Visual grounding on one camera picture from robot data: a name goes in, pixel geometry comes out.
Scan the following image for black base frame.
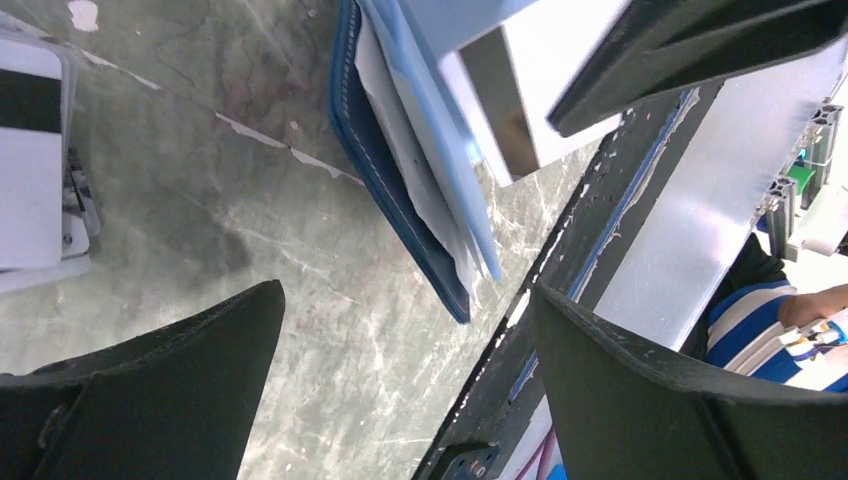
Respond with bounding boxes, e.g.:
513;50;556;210
414;83;720;479

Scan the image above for blue leather card holder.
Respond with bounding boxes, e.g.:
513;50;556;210
329;0;545;326

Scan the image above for person in striped shirt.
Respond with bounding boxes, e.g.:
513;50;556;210
680;234;847;393

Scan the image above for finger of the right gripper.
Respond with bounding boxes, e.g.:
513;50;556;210
547;0;847;137

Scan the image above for silver credit card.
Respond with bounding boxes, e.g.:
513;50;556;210
438;1;627;186

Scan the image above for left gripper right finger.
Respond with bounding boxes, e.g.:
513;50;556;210
545;309;847;479

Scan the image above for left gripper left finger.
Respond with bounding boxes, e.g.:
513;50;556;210
1;280;285;479

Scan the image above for silver card stack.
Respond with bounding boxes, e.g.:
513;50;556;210
1;29;101;293

